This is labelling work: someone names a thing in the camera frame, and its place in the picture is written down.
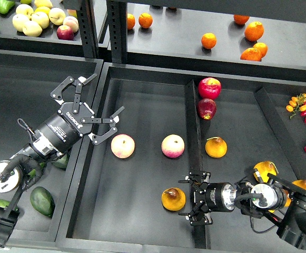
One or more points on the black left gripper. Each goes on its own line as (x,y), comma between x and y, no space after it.
(74,119)

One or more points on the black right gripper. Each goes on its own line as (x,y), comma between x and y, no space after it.
(208,197)

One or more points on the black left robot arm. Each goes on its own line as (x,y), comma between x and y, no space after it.
(14,171)

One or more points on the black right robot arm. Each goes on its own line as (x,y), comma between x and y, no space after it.
(281,202)

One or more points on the yellow pear upper right compartment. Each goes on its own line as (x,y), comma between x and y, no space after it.
(216,147)

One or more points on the yellow pear under gripper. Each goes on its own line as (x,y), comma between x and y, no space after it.
(263,169)

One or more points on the green avocado long left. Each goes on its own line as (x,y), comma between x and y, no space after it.
(32,173)

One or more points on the dark green avocado bottom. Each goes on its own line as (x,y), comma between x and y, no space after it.
(42,201)

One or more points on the pale yellow pear front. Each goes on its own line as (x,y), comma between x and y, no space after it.
(32,29)

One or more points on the pale yellow pear middle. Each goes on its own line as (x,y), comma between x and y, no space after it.
(41,19)

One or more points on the pale yellow pear left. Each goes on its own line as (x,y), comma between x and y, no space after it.
(18,21)

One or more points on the black tray divider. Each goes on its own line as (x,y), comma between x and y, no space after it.
(193,133)

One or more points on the pink apple left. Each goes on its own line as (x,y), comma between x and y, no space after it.
(122,146)

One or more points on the pink apple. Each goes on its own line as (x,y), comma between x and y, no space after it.
(122,146)
(173,146)

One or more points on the pink apple right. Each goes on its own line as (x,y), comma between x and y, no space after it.
(173,146)

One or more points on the black left tray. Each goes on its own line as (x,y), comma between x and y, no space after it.
(26,81)

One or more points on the black tray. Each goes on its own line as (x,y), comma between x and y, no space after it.
(114,205)
(26,81)

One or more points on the black middle tray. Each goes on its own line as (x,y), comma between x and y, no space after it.
(114,205)

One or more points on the red apple on shelf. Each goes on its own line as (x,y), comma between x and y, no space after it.
(65,32)

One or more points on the dark red apple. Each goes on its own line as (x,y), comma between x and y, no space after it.
(206,108)

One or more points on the peach on shelf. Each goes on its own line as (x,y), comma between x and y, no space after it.
(72,22)

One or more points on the bright red apple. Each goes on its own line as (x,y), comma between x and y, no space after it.
(209,88)

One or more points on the orange far left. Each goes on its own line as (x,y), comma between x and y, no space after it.
(130,21)

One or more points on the yellow lemon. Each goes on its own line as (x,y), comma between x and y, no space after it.
(43,9)

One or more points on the green pepper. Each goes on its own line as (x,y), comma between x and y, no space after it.
(6,6)

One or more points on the cherry tomato bunch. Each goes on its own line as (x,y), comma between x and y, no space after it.
(297,106)

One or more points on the black shelf post left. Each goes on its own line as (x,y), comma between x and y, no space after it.
(87,29)

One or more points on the black shelf post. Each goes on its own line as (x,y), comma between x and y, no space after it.
(117,24)
(87,29)

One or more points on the black shelf post right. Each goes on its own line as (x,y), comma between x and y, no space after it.
(117,24)

